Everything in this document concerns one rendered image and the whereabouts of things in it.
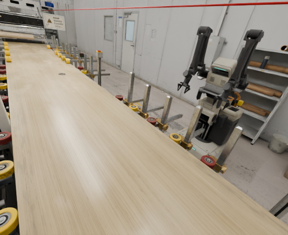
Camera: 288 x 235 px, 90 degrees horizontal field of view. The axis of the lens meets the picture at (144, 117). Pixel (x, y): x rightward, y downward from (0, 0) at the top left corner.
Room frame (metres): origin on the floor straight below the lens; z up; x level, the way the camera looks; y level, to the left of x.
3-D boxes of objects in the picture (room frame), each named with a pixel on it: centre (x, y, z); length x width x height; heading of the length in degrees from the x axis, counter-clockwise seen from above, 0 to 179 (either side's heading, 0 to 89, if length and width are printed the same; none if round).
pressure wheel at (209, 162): (0.63, -0.41, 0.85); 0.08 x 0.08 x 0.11
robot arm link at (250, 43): (1.33, -0.74, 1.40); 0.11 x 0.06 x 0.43; 44
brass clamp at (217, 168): (0.69, -0.50, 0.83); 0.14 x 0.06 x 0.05; 44
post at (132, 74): (1.40, 0.18, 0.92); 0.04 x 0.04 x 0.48; 44
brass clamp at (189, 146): (0.87, -0.32, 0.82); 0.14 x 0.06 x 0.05; 44
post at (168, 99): (1.04, -0.17, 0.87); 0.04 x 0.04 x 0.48; 44
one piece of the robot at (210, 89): (1.60, -0.71, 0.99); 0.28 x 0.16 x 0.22; 44
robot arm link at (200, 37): (1.64, -0.44, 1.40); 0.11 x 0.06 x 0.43; 44
